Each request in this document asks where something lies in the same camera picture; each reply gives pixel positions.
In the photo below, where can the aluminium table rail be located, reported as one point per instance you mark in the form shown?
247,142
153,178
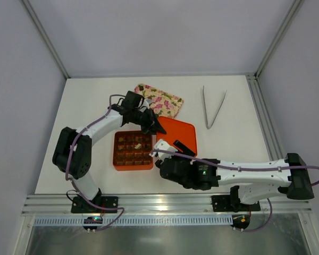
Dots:
185,203

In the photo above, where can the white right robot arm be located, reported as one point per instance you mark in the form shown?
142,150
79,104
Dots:
249,182

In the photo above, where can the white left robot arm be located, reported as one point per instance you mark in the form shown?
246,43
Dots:
73,150

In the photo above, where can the floral tray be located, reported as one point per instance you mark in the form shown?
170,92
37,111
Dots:
163,103

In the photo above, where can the orange box lid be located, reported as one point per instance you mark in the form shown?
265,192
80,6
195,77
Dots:
178,130

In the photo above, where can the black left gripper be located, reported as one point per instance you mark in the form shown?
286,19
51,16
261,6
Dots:
150,121

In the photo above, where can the orange chocolate box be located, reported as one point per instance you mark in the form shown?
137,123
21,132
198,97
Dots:
126,157

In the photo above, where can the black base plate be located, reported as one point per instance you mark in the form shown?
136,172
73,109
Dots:
223,203
80,206

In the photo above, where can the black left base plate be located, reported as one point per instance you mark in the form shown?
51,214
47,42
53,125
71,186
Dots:
80,206

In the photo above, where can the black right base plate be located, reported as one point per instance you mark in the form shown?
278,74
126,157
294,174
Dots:
223,203

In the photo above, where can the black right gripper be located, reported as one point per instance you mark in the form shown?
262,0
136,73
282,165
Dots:
171,163

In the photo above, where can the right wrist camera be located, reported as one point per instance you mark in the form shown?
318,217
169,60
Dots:
161,149

